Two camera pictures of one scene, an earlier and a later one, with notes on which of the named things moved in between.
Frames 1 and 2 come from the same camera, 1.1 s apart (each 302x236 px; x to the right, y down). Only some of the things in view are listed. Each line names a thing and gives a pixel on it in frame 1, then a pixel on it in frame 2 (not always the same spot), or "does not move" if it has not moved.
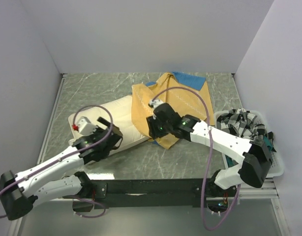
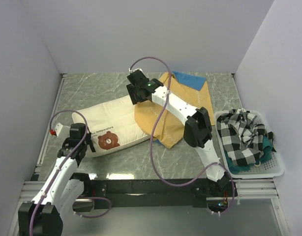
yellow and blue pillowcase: [188, 95] does not move
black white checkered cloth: [241, 123] does not move
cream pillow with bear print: [121, 112] does not move
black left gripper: [100, 119] → [88, 137]
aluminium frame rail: [266, 190] does not move
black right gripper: [154, 132] → [131, 92]
